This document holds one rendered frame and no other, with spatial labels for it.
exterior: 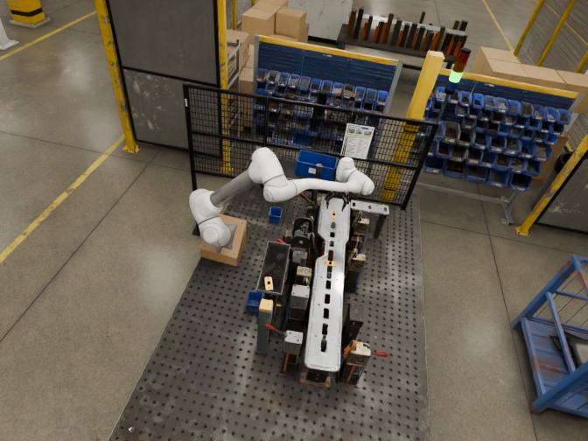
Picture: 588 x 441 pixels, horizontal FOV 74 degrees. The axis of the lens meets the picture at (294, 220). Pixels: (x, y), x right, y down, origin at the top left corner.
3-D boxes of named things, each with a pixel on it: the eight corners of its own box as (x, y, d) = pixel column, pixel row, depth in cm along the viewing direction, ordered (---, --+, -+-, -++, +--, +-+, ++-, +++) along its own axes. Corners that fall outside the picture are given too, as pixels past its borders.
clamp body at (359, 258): (356, 295, 272) (367, 263, 248) (339, 292, 272) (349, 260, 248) (356, 284, 278) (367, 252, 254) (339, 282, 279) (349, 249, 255)
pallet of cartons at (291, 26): (287, 94, 632) (294, 25, 560) (241, 84, 641) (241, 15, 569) (304, 66, 718) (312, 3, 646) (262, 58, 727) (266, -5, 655)
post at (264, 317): (267, 354, 233) (271, 313, 203) (255, 353, 233) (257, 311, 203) (269, 343, 239) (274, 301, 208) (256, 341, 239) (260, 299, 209)
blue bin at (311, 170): (332, 182, 307) (334, 169, 298) (294, 174, 309) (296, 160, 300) (334, 171, 319) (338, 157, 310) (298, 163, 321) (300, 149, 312)
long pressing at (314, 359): (345, 374, 199) (345, 373, 198) (301, 367, 200) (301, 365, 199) (350, 200, 300) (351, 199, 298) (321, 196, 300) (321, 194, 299)
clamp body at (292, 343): (296, 378, 225) (303, 346, 200) (276, 374, 225) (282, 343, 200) (297, 362, 232) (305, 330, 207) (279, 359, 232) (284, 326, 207)
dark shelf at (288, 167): (367, 192, 307) (368, 189, 305) (254, 174, 309) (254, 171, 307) (367, 176, 323) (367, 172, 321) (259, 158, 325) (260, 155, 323)
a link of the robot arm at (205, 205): (192, 227, 258) (179, 198, 259) (211, 223, 271) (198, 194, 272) (275, 178, 213) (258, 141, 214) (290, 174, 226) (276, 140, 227)
